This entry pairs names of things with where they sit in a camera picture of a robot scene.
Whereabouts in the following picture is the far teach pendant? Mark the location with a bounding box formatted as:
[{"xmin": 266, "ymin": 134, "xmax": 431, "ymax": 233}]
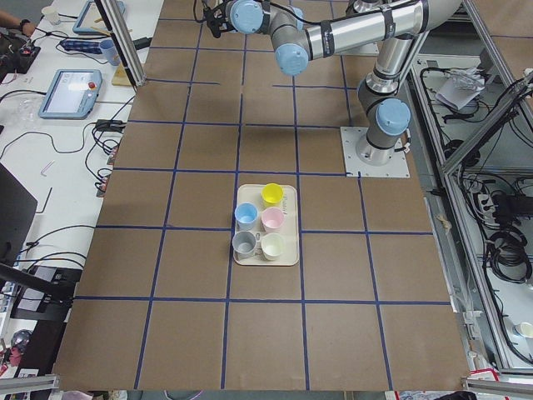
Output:
[{"xmin": 72, "ymin": 1, "xmax": 106, "ymax": 35}]

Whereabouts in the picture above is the near teach pendant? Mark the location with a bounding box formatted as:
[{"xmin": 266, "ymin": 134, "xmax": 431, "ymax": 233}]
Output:
[{"xmin": 38, "ymin": 69, "xmax": 102, "ymax": 120}]

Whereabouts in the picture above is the wooden stand with pole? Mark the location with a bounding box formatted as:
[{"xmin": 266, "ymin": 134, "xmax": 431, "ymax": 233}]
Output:
[{"xmin": 112, "ymin": 63, "xmax": 135, "ymax": 88}]

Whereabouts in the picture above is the grey cup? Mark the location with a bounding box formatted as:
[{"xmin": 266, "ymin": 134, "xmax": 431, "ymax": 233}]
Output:
[{"xmin": 232, "ymin": 231, "xmax": 257, "ymax": 257}]

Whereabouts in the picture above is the person forearm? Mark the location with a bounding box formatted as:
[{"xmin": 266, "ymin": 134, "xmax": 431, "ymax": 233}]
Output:
[{"xmin": 0, "ymin": 9, "xmax": 36, "ymax": 38}]

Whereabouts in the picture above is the aluminium frame post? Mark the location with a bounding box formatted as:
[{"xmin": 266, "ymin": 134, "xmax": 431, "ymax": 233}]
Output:
[{"xmin": 95, "ymin": 0, "xmax": 146, "ymax": 88}]

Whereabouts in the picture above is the pink cup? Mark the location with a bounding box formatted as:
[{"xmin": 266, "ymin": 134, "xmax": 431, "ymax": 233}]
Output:
[{"xmin": 261, "ymin": 207, "xmax": 285, "ymax": 233}]

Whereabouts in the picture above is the cream plastic tray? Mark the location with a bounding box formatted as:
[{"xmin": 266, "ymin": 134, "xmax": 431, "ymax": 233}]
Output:
[{"xmin": 232, "ymin": 184, "xmax": 300, "ymax": 267}]

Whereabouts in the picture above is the paper cup on desk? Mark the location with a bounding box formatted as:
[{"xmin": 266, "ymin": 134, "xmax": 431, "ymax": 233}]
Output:
[{"xmin": 42, "ymin": 6, "xmax": 61, "ymax": 25}]

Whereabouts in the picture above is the teach pendant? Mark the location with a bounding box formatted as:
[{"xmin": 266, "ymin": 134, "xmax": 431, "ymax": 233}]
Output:
[
  {"xmin": 72, "ymin": 1, "xmax": 106, "ymax": 35},
  {"xmin": 38, "ymin": 69, "xmax": 102, "ymax": 120}
]

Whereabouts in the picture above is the blue cup on desk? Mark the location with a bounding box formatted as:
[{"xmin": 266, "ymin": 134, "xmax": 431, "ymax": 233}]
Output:
[{"xmin": 99, "ymin": 38, "xmax": 120, "ymax": 67}]

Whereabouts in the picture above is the black monitor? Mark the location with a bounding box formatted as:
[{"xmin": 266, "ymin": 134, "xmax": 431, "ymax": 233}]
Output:
[{"xmin": 0, "ymin": 165, "xmax": 37, "ymax": 266}]

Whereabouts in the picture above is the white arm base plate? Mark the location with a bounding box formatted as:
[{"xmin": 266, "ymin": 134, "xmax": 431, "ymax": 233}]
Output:
[{"xmin": 340, "ymin": 127, "xmax": 411, "ymax": 178}]

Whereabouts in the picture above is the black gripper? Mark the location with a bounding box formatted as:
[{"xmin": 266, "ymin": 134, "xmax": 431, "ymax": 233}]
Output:
[{"xmin": 202, "ymin": 2, "xmax": 229, "ymax": 38}]

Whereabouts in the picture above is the cream white cup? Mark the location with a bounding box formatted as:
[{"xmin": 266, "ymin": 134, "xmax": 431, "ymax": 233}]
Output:
[{"xmin": 261, "ymin": 232, "xmax": 285, "ymax": 261}]

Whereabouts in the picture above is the yellow cup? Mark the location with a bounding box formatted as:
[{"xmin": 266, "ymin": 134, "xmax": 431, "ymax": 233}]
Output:
[{"xmin": 261, "ymin": 182, "xmax": 284, "ymax": 208}]

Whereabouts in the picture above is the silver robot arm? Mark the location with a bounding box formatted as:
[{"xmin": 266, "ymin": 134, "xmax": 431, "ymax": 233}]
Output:
[{"xmin": 193, "ymin": 0, "xmax": 461, "ymax": 167}]

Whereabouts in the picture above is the crumpled white paper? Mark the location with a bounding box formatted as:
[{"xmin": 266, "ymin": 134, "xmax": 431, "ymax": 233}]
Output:
[{"xmin": 436, "ymin": 67, "xmax": 485, "ymax": 111}]

